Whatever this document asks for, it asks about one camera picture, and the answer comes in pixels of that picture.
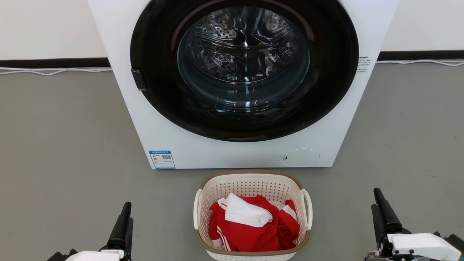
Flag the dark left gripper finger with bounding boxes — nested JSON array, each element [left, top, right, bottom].
[[108, 202, 132, 250], [126, 217, 134, 260]]

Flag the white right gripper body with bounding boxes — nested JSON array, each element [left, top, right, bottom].
[[366, 233, 461, 261]]

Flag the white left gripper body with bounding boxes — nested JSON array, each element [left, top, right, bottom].
[[65, 249, 124, 261]]

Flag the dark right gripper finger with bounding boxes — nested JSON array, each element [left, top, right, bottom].
[[373, 188, 410, 235], [371, 204, 388, 249]]

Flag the white perforated laundry basket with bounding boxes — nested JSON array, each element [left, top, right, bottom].
[[193, 170, 313, 261]]

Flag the blue energy label sticker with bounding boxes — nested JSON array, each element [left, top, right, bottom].
[[149, 150, 176, 170]]

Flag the white front-load washing machine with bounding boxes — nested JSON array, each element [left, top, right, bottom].
[[88, 0, 399, 170]]

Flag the round white filter cover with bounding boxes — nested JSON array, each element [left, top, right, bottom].
[[283, 148, 320, 167]]

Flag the red garment white stripes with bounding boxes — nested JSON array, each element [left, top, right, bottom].
[[208, 195, 301, 252]]

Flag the black round washer door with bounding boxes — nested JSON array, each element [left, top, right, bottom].
[[130, 0, 359, 142]]

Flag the black baseboard strip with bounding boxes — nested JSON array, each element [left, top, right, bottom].
[[0, 57, 111, 69], [377, 50, 464, 61]]

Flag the black door latch handle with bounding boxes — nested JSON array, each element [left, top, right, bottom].
[[131, 69, 147, 91]]

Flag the white floor cable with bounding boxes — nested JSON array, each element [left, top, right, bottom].
[[376, 59, 464, 67], [0, 67, 113, 76]]

